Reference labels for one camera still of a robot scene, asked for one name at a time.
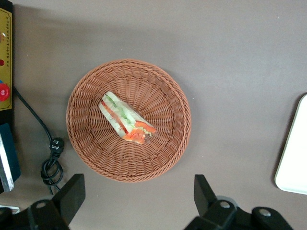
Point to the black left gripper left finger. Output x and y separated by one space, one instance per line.
70 198

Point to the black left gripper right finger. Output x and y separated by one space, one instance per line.
204 194

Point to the sandwich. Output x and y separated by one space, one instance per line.
120 116

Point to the round brown wicker basket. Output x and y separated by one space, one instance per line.
96 134

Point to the cream plastic tray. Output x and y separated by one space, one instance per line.
293 153

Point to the red emergency stop button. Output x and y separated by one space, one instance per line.
3 92

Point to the black machine with yellow panel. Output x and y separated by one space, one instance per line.
6 48

